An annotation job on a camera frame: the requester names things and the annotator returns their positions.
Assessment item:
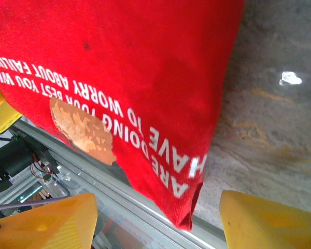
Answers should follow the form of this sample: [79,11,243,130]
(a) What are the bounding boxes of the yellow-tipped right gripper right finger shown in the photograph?
[219,190,311,249]

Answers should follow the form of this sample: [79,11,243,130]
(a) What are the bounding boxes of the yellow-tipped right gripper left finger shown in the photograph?
[0,192,98,249]

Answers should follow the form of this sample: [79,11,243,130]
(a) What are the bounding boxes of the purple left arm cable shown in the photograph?
[0,196,69,211]

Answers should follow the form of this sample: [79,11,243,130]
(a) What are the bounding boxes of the small white scrap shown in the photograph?
[279,71,303,86]

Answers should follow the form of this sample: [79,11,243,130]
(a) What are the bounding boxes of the red printed t-shirt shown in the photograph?
[0,0,246,232]

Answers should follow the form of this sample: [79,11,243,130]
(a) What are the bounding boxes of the red left base wire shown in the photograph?
[31,153,54,179]

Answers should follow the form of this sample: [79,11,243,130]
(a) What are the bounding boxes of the aluminium mounting rail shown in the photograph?
[12,120,223,249]

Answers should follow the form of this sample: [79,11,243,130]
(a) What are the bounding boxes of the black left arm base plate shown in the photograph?
[0,134,55,191]

